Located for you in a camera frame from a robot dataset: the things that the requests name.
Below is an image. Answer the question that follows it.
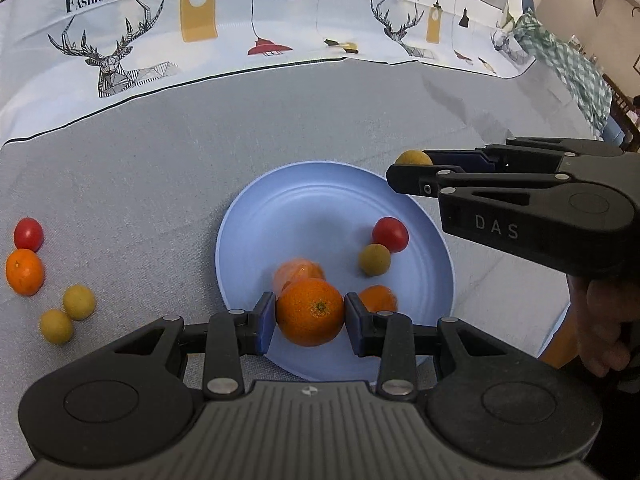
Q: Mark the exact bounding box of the yellow longan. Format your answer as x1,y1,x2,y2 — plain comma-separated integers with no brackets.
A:
395,150,433,166
39,309,74,346
63,284,96,321

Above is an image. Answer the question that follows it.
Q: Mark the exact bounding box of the large red tomato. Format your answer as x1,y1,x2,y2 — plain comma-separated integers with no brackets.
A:
372,217,409,254

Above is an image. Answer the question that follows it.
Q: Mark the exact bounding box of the orange mandarin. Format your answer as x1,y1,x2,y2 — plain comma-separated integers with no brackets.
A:
6,248,46,297
277,278,345,347

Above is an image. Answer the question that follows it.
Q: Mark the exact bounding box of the lone yellow-green longan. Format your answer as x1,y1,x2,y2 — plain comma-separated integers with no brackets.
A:
358,244,392,276

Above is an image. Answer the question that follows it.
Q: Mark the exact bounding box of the plastic orange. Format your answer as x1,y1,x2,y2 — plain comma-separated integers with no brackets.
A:
272,258,326,296

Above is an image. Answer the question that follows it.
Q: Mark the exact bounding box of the small red tomato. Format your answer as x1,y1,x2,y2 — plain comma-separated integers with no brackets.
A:
13,217,44,252

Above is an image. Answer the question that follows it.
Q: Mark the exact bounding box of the person right hand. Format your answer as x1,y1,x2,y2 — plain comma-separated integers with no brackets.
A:
567,275,639,377

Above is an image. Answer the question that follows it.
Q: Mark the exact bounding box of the light blue round plate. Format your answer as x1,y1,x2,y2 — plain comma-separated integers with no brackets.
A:
214,160,457,382

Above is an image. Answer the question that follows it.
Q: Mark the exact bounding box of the green checked cloth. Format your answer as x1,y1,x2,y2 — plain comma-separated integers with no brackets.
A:
512,10,613,134

